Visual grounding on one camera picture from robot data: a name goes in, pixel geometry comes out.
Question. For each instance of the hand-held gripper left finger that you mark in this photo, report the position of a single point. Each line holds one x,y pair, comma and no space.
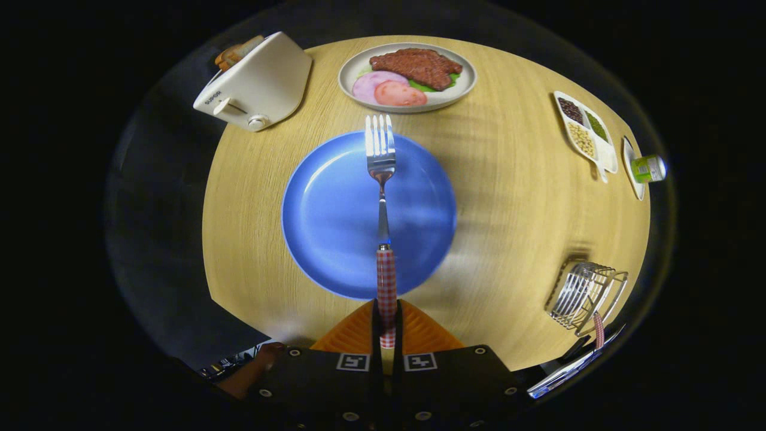
375,335

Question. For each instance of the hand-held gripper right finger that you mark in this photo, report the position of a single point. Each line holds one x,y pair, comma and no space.
399,335

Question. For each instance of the round blue plate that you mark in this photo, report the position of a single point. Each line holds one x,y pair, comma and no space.
329,221

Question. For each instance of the silver laptop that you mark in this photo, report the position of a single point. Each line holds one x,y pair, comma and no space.
568,371

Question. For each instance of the red pink ham slice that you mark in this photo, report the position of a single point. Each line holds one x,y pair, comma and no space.
398,94

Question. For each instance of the pale pink ham slice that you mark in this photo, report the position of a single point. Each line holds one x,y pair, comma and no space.
368,87

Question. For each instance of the green lettuce leaf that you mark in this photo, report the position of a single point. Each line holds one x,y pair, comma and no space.
422,87

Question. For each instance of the yellow soybeans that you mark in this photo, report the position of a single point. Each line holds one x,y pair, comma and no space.
581,140

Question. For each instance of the oval grey plate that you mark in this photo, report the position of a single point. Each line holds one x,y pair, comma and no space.
359,66

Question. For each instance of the brown steak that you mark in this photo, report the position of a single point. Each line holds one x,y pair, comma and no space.
419,66

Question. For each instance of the white divided tray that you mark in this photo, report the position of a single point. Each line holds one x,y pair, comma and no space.
607,157

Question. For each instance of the white toaster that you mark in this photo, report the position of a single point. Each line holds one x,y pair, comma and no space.
263,84

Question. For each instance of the black beans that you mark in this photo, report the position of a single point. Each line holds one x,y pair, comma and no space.
570,111

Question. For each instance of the green beans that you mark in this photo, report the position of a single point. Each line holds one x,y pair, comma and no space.
596,126

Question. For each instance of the small white dish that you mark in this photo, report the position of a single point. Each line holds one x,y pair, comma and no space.
628,157

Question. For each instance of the green label metal bottle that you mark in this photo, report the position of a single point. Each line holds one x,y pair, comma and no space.
646,169

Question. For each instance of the toast bread slice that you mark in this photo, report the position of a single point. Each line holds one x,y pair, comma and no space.
230,57

